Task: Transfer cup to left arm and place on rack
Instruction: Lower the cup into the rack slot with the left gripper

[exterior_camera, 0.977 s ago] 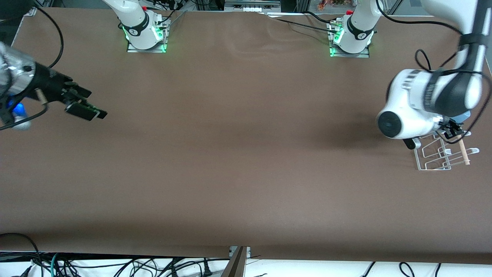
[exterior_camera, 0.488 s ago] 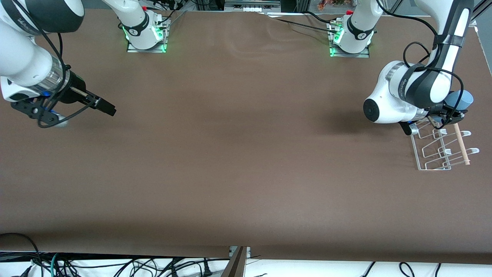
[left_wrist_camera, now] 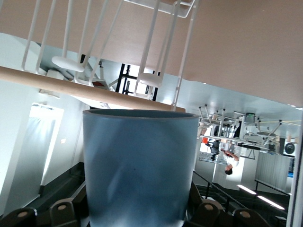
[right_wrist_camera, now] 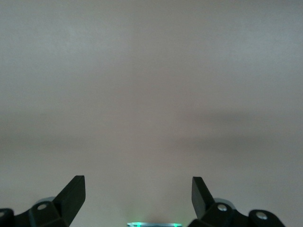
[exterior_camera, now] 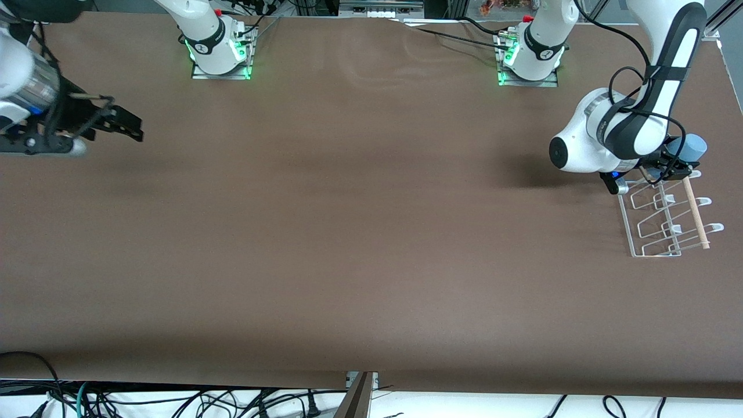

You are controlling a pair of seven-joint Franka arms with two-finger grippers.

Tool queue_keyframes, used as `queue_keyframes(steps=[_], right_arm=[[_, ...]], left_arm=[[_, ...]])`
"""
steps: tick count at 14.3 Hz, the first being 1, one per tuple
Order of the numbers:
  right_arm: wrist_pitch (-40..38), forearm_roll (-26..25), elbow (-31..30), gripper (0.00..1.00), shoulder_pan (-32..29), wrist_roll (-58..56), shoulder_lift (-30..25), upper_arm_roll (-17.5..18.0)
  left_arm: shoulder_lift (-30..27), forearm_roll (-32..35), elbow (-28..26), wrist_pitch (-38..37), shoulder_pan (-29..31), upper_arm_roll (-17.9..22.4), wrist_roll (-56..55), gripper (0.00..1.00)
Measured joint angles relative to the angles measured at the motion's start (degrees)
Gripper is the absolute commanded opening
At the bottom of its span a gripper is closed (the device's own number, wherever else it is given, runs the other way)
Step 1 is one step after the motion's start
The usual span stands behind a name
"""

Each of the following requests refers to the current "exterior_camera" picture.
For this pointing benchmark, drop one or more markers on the light blue plastic cup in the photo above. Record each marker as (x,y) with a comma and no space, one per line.
(689,148)

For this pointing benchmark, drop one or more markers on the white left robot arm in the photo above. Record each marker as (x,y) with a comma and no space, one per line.
(586,145)

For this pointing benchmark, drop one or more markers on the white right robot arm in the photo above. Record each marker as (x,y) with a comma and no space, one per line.
(206,32)

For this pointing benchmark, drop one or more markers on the wooden dowel rod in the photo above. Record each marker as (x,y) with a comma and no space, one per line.
(698,223)

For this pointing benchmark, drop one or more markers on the white power strip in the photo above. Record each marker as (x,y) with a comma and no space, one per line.
(380,10)

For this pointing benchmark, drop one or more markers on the black power plug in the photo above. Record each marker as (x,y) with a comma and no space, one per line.
(313,406)

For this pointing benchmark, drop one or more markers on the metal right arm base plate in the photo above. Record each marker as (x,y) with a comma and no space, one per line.
(246,55)

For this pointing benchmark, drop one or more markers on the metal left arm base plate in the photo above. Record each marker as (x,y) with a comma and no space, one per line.
(504,78)

